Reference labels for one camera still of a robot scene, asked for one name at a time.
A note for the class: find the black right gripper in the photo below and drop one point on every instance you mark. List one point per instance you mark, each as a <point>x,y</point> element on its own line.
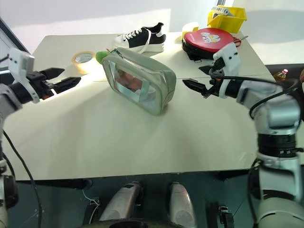
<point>217,86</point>

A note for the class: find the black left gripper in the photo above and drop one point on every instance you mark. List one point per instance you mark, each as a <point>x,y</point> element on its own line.
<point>40,84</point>

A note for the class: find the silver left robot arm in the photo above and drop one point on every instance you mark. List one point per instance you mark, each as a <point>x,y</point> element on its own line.
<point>7,97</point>

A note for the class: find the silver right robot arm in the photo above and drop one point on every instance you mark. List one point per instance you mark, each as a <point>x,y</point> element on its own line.
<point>273,107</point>

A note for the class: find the red round zip case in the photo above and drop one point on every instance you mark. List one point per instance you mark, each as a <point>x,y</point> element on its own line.
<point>209,39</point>

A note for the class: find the green transparent toiletry bag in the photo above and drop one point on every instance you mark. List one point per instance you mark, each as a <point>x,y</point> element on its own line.
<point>152,69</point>

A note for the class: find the beige tape roll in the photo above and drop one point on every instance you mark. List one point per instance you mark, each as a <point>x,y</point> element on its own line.
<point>83,68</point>

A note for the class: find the green round object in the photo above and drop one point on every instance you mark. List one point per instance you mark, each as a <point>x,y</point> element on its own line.
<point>99,56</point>

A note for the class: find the yellow plastic bin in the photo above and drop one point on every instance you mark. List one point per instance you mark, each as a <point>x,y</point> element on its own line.
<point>228,22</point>

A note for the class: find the white device in bin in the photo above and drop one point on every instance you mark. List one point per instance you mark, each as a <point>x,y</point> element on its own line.
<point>221,10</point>

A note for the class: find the black and white sneaker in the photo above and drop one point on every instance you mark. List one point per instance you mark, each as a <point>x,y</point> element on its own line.
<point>140,39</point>

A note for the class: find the yellow oil bottle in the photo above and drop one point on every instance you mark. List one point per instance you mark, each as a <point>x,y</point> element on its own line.
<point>281,76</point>

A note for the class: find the silver right robot leg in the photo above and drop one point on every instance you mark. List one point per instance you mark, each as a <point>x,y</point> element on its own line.
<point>180,206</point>

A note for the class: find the silver robot leg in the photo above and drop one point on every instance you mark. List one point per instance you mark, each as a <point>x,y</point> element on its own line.
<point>180,206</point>
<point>123,202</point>

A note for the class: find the silver left robot leg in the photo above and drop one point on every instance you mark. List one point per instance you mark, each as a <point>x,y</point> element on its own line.
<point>123,202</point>

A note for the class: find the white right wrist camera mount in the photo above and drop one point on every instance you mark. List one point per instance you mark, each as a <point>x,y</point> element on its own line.
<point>229,59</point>

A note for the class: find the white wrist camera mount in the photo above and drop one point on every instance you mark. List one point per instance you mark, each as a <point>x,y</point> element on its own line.
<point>229,59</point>
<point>22,61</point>

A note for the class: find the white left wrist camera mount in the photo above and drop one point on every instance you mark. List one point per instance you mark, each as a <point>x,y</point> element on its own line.
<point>22,61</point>

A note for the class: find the black table frame bar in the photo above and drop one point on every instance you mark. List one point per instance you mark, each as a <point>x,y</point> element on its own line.
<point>54,183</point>

